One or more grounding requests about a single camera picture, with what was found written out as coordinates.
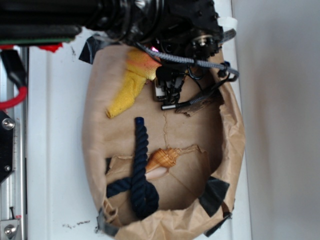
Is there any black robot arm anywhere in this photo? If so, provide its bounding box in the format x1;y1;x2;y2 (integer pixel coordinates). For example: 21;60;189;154
0;0;224;59

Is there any dark blue twisted rope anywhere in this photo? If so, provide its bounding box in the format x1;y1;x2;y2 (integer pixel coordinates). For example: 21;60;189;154
106;116;160;221

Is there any brown paper bag tray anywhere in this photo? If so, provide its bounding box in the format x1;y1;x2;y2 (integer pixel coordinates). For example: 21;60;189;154
82;45;245;240

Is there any metal corner bracket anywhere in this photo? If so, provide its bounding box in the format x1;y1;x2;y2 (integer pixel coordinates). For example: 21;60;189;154
0;219;22;240

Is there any aluminium extrusion rail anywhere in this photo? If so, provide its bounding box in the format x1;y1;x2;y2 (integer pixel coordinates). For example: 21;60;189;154
0;45;28;240

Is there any orange conch seashell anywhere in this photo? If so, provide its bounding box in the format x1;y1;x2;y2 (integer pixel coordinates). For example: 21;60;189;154
145;148;182;180

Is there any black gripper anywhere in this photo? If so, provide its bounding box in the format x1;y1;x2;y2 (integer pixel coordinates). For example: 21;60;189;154
134;0;225;61

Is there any dark wood piece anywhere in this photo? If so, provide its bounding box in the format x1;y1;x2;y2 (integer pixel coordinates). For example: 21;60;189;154
175;95;224;117

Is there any red cable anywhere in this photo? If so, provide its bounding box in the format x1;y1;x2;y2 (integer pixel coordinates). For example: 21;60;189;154
0;85;28;111

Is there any grey braided cable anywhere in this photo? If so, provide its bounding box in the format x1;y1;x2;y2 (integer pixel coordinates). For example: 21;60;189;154
136;42;240;111

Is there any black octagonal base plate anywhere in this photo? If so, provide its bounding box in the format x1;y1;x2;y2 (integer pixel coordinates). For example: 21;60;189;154
0;110;15;184

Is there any yellow microfiber cloth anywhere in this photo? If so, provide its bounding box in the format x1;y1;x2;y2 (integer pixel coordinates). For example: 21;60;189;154
105;48;161;119

